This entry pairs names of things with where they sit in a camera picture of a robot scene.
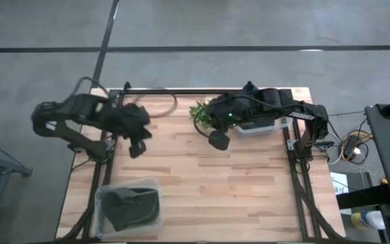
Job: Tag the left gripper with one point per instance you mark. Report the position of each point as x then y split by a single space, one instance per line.
137 149

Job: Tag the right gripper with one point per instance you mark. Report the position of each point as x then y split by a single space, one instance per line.
219 140

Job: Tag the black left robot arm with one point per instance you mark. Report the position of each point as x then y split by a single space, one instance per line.
76 135

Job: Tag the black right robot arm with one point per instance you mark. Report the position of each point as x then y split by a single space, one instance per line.
310 115

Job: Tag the green leafy plant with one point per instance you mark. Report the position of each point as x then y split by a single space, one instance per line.
200 113

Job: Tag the clear plastic bin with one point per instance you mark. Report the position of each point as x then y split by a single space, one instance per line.
98 203
259 129

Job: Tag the white paper sheet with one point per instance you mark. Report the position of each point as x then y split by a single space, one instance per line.
339 183

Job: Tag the grey metal stand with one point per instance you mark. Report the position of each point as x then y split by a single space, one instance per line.
2 166

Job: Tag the black cart crossbar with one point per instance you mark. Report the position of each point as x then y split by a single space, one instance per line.
364 197

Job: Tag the black aluminium rig frame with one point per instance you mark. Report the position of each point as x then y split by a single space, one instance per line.
188 91

